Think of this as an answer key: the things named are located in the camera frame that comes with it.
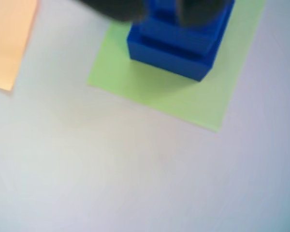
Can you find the small blue cube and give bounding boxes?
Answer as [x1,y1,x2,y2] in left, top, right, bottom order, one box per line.
[139,0,229,55]

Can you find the large blue cube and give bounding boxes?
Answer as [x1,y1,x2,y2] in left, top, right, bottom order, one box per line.
[126,0,235,82]

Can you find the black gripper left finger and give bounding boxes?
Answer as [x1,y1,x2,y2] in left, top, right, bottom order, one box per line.
[78,0,147,22]

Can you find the green paper square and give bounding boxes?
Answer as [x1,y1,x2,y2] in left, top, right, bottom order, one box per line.
[87,0,267,133]

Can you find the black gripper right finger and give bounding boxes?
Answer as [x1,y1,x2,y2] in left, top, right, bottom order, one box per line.
[175,0,227,28]

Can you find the tiny blue cube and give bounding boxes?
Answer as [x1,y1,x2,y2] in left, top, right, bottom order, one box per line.
[145,0,179,25]

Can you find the orange paper square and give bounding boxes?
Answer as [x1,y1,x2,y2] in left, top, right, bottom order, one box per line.
[0,0,40,92]

